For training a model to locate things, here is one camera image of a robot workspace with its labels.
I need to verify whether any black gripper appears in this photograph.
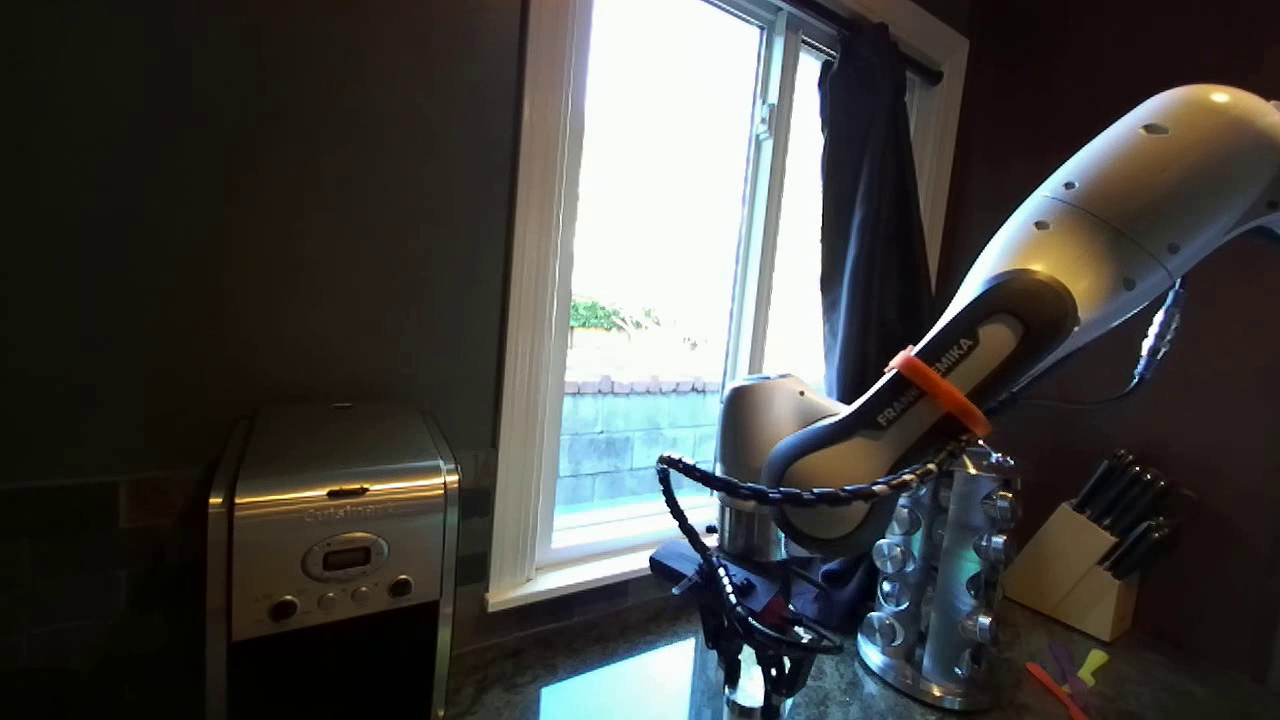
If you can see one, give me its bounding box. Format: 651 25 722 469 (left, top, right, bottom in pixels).
689 555 859 710

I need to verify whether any white salt jar steel cap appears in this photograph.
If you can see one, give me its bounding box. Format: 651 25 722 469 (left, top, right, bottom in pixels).
734 648 771 713

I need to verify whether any steel revolving spice rack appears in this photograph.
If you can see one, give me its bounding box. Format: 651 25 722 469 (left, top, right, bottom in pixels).
851 436 1025 715

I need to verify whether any white framed window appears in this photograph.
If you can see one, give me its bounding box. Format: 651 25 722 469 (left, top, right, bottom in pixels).
485 0 971 620

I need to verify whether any orange plastic knife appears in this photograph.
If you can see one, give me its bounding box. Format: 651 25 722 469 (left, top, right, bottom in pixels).
1021 656 1087 720

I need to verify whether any wooden knife block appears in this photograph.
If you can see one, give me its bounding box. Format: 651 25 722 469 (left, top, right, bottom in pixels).
1002 500 1145 648

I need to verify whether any yellow plastic knife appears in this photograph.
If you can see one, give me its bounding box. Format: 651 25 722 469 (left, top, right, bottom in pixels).
1067 646 1116 694

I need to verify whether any dark curtain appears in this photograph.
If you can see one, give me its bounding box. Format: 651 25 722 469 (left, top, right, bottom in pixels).
812 18 942 410

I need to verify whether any black braided cable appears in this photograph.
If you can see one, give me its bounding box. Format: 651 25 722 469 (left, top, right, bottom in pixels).
651 445 971 678

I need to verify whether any orange cable strap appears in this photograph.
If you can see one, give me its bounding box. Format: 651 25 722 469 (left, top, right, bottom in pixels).
883 345 1002 445

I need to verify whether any black handled kitchen knife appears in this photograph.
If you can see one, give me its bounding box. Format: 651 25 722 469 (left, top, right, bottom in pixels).
1074 447 1136 521
1100 517 1182 581
1122 475 1177 539
1092 462 1161 536

